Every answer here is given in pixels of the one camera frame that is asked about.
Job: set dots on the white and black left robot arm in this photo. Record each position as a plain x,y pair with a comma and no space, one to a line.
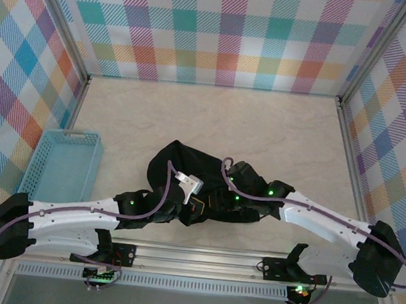
72,218

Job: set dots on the black t-shirt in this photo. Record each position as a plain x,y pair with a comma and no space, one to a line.
176,160

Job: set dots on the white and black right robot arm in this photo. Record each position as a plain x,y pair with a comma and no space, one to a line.
319,218

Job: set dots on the light blue plastic basket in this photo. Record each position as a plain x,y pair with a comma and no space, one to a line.
64,159

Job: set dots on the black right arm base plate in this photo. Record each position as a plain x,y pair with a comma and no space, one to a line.
274,268

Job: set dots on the aluminium frame post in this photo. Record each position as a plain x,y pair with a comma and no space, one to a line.
64,17
376,50

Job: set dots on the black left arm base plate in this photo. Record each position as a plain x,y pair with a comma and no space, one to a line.
127,254

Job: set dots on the aluminium mounting rail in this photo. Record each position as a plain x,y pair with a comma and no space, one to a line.
195,262

